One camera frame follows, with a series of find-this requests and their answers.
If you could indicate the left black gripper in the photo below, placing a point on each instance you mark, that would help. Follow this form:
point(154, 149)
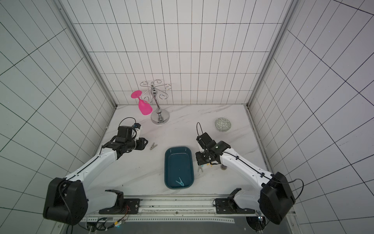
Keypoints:
point(141, 146)

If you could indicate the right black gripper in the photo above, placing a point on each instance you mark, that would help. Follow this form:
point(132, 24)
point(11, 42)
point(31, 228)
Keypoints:
point(201, 158)

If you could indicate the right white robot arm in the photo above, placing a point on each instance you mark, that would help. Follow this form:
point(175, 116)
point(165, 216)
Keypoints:
point(272, 196)

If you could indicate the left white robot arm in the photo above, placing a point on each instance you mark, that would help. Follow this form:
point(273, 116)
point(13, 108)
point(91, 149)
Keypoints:
point(68, 201)

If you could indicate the teal plastic storage box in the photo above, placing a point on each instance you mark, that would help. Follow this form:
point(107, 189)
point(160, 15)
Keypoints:
point(178, 163)

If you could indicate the small dark cylinder jar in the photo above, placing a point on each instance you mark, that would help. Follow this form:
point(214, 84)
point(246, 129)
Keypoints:
point(223, 167)

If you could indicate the pink plastic wine glass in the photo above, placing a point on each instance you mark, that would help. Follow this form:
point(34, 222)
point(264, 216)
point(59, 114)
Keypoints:
point(144, 107)

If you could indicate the chrome glass holder stand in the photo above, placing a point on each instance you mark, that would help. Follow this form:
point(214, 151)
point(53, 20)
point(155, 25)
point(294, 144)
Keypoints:
point(156, 90)

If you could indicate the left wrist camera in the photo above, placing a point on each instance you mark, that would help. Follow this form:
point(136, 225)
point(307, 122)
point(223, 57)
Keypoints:
point(137, 129)

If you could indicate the metal base rail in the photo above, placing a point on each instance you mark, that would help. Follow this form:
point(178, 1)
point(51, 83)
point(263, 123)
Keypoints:
point(206, 209)

